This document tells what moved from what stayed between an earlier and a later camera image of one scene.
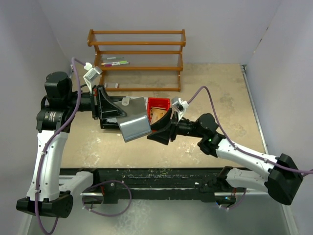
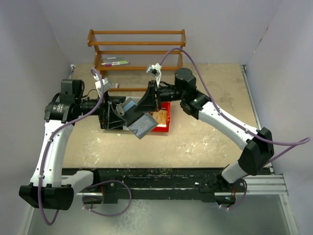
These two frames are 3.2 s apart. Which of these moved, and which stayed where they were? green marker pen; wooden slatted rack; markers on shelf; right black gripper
Moved: right black gripper
Stayed: green marker pen; markers on shelf; wooden slatted rack
